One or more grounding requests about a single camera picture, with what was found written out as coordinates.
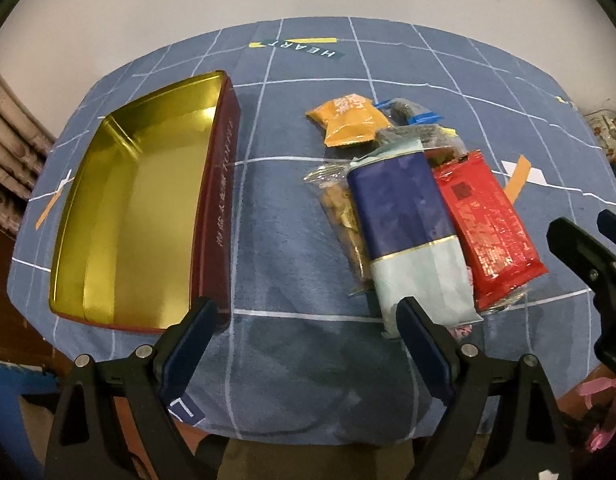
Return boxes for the red snack packet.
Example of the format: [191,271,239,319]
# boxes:
[433,151,548,313]

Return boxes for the navy and mint snack pack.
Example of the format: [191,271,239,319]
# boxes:
[346,143,482,339]

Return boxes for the dark seaweed snack bag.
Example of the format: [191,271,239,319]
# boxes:
[375,124,468,167]

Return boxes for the clear fried twist snack bag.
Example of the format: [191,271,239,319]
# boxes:
[304,162,372,295]

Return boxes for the blue ended dark candy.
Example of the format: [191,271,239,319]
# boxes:
[374,98,442,126]

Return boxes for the orange snack packet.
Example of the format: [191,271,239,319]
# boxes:
[306,93,390,148]

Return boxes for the pink patterned candy block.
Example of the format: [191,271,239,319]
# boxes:
[450,324,473,340]

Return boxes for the cluttered shelf items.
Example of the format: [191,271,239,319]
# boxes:
[586,110,616,178]

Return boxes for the orange tape strip right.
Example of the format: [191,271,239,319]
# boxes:
[503,155,532,204]

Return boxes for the orange tape strip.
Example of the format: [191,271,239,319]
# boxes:
[35,169,74,231]
[503,155,532,204]

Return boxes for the pink ribbon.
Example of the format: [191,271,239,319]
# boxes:
[577,377,616,453]

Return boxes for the blue checked tablecloth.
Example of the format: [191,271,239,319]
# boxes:
[8,18,616,445]

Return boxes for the gold and maroon toffee tin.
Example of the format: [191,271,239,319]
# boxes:
[49,70,241,333]

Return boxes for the orange tape strip left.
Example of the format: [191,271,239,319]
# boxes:
[35,169,74,231]

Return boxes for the beige patterned curtain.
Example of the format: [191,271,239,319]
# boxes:
[0,77,54,236]

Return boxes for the heart label on cloth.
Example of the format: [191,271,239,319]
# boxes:
[248,37,344,60]

